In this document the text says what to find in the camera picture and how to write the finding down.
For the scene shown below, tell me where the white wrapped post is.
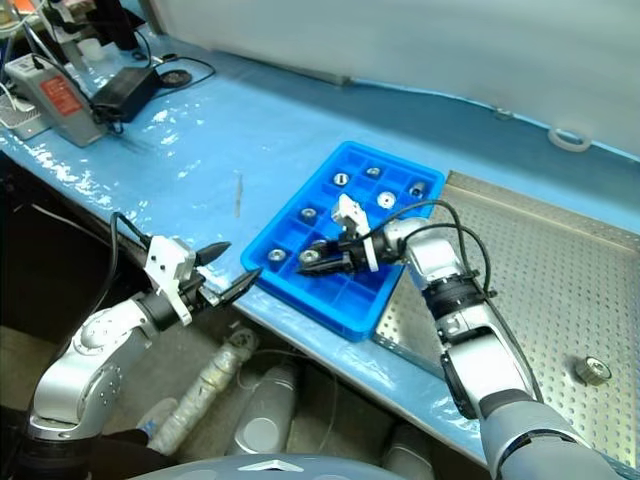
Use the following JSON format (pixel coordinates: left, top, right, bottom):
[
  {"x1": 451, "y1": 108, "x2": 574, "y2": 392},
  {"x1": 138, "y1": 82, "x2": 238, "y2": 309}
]
[{"x1": 144, "y1": 327, "x2": 261, "y2": 454}]

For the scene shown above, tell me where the blue plastic table cover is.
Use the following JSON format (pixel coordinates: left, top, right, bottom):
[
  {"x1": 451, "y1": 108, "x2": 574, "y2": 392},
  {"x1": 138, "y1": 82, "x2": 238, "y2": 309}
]
[{"x1": 0, "y1": 19, "x2": 640, "y2": 471}]

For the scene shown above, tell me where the black adapter cable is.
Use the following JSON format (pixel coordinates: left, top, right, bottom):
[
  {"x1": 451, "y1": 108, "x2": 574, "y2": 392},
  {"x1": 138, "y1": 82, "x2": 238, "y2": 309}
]
[{"x1": 89, "y1": 102, "x2": 126, "y2": 136}]

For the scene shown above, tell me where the thin black looped cable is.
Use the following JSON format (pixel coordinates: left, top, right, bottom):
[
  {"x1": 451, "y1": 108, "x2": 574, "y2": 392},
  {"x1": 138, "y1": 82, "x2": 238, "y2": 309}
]
[{"x1": 149, "y1": 52, "x2": 217, "y2": 89}]

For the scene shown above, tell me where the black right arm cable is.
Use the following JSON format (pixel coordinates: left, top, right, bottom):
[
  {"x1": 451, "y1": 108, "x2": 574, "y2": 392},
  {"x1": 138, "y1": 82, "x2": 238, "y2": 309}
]
[{"x1": 367, "y1": 199, "x2": 546, "y2": 404}]

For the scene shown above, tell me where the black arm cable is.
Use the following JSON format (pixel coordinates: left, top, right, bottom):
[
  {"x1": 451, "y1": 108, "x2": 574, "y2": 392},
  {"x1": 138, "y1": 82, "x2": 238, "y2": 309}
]
[
  {"x1": 74, "y1": 210, "x2": 154, "y2": 326},
  {"x1": 367, "y1": 199, "x2": 546, "y2": 404}
]

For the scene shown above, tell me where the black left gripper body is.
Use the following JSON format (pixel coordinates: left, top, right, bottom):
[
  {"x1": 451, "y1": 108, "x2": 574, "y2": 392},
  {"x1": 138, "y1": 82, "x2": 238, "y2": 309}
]
[{"x1": 178, "y1": 254, "x2": 221, "y2": 310}]

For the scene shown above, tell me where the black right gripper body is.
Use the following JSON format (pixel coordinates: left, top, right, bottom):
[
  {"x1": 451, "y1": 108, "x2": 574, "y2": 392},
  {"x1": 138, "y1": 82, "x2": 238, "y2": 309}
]
[{"x1": 338, "y1": 233, "x2": 372, "y2": 275}]

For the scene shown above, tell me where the black power adapter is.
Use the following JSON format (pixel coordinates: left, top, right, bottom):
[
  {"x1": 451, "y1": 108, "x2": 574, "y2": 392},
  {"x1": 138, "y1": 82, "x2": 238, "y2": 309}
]
[{"x1": 91, "y1": 66, "x2": 157, "y2": 124}]

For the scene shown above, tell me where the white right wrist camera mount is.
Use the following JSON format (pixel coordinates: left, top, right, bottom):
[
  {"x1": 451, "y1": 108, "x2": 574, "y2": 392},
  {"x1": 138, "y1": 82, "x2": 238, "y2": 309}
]
[{"x1": 330, "y1": 193, "x2": 381, "y2": 274}]

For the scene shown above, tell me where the grey robot torso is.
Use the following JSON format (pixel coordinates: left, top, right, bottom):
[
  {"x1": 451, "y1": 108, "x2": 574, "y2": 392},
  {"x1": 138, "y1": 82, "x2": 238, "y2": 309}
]
[{"x1": 167, "y1": 452, "x2": 396, "y2": 480}]

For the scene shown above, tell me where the white perforated device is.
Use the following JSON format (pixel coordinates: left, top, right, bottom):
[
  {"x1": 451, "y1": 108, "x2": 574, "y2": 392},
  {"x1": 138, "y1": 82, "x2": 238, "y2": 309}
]
[{"x1": 0, "y1": 94, "x2": 44, "y2": 141}]

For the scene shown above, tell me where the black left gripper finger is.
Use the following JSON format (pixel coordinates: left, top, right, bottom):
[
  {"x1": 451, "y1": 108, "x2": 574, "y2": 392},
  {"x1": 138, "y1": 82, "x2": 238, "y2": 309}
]
[
  {"x1": 197, "y1": 242, "x2": 232, "y2": 267},
  {"x1": 215, "y1": 268, "x2": 263, "y2": 306}
]

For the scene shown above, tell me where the white tape ring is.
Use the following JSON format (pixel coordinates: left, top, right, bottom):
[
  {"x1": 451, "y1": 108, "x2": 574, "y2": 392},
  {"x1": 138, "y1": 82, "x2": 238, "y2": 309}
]
[{"x1": 548, "y1": 127, "x2": 591, "y2": 153}]

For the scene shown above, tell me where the grey box with red label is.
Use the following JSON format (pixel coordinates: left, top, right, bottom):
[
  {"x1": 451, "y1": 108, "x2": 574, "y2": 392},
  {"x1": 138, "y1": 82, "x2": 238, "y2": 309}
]
[{"x1": 3, "y1": 53, "x2": 106, "y2": 148}]

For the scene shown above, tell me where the white backdrop board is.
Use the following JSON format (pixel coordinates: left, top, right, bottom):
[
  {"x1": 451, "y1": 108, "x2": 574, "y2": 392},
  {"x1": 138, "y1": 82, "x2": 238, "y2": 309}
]
[{"x1": 144, "y1": 0, "x2": 640, "y2": 164}]

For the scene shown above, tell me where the black round disc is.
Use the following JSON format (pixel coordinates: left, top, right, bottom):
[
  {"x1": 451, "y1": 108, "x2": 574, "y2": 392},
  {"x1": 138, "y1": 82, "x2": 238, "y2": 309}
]
[{"x1": 157, "y1": 68, "x2": 192, "y2": 89}]

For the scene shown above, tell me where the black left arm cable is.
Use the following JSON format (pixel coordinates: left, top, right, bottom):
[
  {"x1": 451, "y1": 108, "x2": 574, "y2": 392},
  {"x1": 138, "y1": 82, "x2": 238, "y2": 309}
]
[{"x1": 74, "y1": 210, "x2": 154, "y2": 326}]

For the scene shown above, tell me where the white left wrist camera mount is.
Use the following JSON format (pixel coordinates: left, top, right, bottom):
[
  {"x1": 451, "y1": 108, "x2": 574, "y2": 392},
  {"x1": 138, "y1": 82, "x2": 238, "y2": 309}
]
[{"x1": 144, "y1": 237, "x2": 197, "y2": 326}]

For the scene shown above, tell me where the black upright stand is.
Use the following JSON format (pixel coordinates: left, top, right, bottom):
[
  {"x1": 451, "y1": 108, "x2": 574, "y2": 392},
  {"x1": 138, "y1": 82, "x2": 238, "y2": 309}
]
[{"x1": 82, "y1": 0, "x2": 139, "y2": 51}]

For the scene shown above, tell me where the perforated metal tray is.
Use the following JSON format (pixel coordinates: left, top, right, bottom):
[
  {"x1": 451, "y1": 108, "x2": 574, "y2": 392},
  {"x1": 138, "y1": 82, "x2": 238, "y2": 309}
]
[{"x1": 372, "y1": 169, "x2": 640, "y2": 474}]

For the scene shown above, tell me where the blue compartment tray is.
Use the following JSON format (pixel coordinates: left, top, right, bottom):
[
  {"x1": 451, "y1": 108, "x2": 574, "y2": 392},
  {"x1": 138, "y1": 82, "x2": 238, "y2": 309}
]
[{"x1": 239, "y1": 139, "x2": 447, "y2": 344}]

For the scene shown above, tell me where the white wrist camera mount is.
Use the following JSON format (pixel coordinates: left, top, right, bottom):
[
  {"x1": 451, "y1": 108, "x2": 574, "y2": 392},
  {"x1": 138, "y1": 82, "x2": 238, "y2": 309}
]
[
  {"x1": 330, "y1": 193, "x2": 381, "y2": 274},
  {"x1": 144, "y1": 237, "x2": 197, "y2": 326}
]

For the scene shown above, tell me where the grey rounded cylinder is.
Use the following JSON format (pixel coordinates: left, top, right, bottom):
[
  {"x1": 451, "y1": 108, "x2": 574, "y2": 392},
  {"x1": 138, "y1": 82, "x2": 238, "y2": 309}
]
[
  {"x1": 227, "y1": 362, "x2": 301, "y2": 456},
  {"x1": 382, "y1": 424, "x2": 436, "y2": 480}
]

